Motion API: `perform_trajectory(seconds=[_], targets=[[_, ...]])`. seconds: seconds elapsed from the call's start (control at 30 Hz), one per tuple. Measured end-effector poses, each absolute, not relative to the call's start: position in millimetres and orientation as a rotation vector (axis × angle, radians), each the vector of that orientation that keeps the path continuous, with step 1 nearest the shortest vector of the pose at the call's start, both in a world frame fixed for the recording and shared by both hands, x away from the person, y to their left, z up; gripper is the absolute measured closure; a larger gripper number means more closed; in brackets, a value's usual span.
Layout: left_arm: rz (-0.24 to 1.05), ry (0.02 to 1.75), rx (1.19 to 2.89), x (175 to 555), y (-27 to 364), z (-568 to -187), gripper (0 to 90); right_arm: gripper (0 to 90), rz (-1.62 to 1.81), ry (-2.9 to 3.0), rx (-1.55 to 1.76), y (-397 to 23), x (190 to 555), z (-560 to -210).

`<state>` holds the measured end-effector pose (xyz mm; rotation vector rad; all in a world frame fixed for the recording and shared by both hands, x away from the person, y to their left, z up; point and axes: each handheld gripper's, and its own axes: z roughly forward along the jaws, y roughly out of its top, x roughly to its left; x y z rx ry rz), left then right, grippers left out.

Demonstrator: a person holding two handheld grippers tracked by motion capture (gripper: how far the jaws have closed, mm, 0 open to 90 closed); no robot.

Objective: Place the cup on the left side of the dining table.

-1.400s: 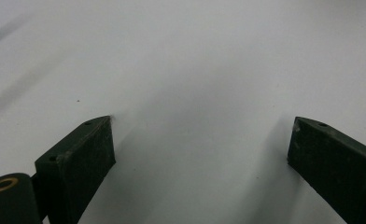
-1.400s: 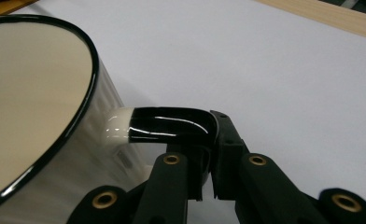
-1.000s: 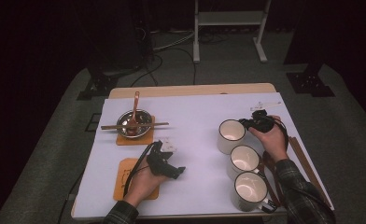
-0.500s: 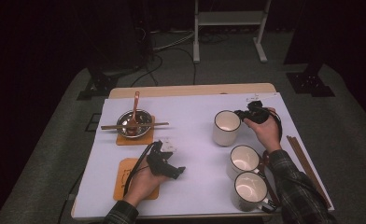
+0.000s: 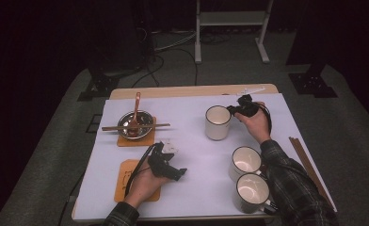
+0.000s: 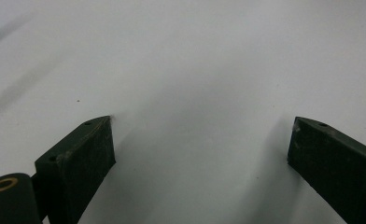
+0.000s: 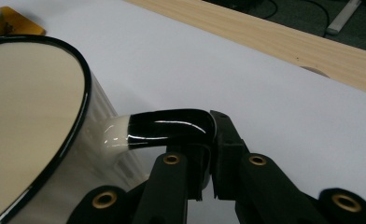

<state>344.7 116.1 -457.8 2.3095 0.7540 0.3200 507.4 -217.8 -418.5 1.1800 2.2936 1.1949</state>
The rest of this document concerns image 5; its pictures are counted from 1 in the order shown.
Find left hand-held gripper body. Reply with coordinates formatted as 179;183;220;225
148;138;181;177

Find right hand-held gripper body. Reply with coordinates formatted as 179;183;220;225
235;86;266;118

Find white mug with dark rim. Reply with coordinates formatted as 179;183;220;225
204;105;234;141
229;145;264;183
233;171;280;215

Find orange printed coaster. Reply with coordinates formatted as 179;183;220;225
116;116;157;148
114;158;162;203

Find stainless steel bowl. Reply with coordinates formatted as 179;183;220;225
117;110;155;140

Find bundle of wooden chopsticks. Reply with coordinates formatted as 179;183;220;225
288;136;335;211

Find person's right hand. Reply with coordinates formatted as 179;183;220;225
233;101;273;146

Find person's left hand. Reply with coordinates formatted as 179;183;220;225
123;159;171;210

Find wooden table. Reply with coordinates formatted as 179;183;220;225
71;83;338;222

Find black stand base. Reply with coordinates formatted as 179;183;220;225
76;70;120;102
287;60;339;99

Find white metal stand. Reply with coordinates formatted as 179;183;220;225
194;0;275;65

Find dark equipment tower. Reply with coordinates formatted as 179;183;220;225
88;0;157;74

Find left hand-held gripper black cable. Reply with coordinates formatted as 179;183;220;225
124;142;160;197

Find black floor cable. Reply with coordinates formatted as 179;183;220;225
131;54;166;89
169;46;200;87

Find grey floor cables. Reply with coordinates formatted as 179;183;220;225
153;29;205;53

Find thin black hanging cable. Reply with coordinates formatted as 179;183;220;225
57;170;87;226

